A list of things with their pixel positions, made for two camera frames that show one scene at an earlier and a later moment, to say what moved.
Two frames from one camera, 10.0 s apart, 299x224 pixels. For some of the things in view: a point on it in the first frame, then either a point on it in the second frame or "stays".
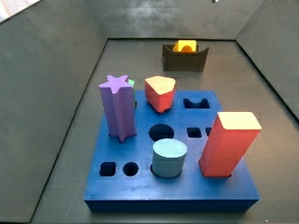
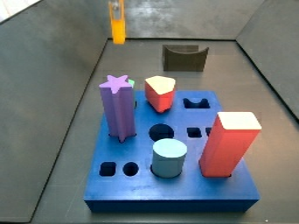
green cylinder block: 131,82 stays
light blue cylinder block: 168,155 stays
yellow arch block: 185,45 to 117,24
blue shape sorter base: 125,186 stays
